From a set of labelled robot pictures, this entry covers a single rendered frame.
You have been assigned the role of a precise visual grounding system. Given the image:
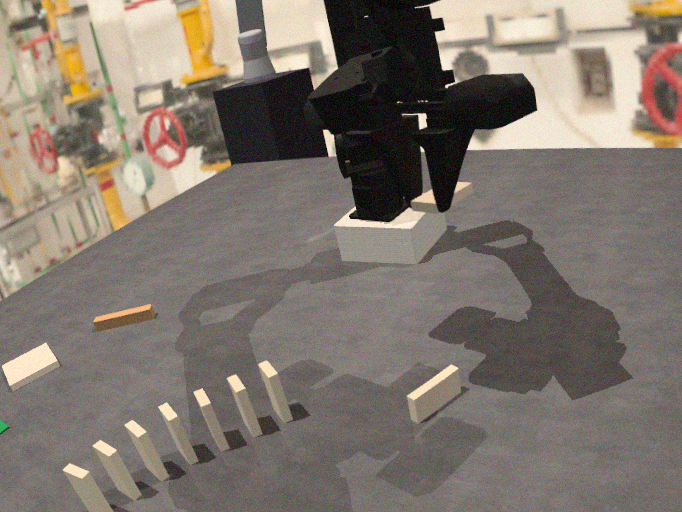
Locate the orange rectangular block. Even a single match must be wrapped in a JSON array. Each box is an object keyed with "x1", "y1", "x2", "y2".
[{"x1": 94, "y1": 304, "x2": 155, "y2": 332}]

